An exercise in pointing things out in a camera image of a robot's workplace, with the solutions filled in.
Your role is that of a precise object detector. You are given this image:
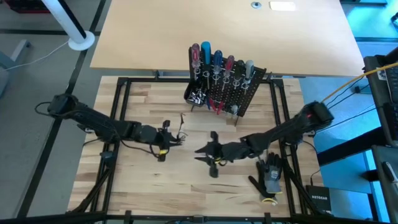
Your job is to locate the dark red crate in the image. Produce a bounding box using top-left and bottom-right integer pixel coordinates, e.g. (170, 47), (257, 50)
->
(4, 0), (50, 14)

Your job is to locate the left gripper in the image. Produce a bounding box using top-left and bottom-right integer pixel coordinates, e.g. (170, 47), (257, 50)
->
(136, 120), (185, 162)

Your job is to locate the black network switch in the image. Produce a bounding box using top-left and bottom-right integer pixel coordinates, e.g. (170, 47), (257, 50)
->
(305, 184), (332, 215)

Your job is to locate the black side table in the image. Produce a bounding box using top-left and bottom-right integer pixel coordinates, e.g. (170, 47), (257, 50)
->
(371, 144), (398, 224)

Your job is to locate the black looped gripper cable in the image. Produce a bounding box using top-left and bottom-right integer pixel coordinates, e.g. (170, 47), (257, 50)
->
(119, 139), (166, 159)
(208, 157), (228, 168)

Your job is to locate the chrome wire hook rack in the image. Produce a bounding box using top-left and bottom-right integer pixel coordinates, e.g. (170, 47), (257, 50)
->
(203, 99), (242, 118)

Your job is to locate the yellow cable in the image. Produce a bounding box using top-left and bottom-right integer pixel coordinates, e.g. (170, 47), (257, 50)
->
(320, 61), (398, 103)

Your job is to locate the chrome wire ring rack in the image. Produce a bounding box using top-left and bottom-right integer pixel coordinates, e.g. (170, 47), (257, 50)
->
(192, 67), (253, 94)

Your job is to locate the black aluminium table frame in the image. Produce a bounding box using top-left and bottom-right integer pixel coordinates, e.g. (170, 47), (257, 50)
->
(67, 77), (315, 224)

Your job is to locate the white floor cable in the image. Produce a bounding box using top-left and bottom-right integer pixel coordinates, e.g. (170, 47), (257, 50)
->
(5, 39), (71, 72)

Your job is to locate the grey handle screwdriver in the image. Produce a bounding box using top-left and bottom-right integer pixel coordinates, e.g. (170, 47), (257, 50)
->
(242, 60), (255, 96)

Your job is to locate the blue black handle screwdriver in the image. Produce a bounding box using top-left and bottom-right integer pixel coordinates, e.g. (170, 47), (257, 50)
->
(200, 41), (212, 91)

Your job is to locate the grey table leg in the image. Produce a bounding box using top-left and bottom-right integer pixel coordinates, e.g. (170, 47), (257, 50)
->
(0, 39), (31, 98)

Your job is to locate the white desk pad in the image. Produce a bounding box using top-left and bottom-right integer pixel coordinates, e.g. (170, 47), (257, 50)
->
(269, 1), (297, 12)

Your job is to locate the beige desk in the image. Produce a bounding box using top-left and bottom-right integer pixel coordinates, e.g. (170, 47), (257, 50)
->
(90, 0), (365, 78)

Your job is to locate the clear red handle screwdriver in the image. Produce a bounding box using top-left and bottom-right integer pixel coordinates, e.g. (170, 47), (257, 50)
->
(191, 42), (201, 82)

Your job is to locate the dark blue handle screwdriver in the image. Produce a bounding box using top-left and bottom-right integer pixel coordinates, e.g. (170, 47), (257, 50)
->
(211, 49), (223, 85)

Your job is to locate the black pegboard bin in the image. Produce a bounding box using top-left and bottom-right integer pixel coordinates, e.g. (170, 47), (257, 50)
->
(183, 86), (210, 108)

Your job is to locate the black metal pegboard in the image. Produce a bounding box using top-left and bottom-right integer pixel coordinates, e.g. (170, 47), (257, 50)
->
(183, 46), (267, 127)

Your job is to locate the white post round base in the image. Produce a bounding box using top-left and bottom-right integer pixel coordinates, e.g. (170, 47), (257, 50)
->
(41, 0), (96, 52)

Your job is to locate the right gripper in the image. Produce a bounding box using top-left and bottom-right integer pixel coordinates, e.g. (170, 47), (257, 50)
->
(194, 131), (249, 178)

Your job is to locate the black equipment cart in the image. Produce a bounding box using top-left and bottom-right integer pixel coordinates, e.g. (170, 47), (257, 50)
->
(363, 46), (398, 147)

